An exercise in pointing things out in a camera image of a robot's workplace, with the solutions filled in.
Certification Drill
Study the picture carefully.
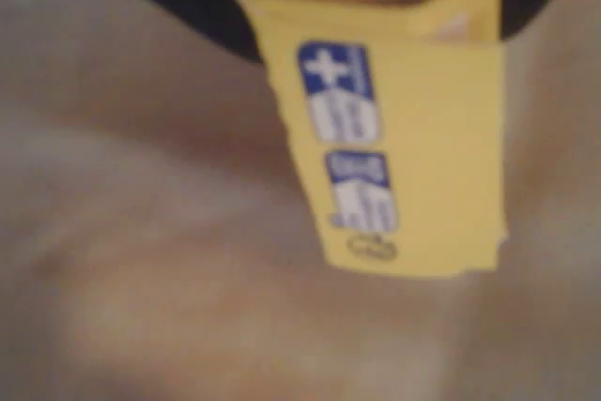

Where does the yellow cardboard box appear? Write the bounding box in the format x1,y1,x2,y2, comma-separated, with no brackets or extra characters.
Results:
233,0,517,280

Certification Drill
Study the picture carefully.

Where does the white tablecloth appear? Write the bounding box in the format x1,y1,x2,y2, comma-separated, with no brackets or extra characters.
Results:
0,0,601,401

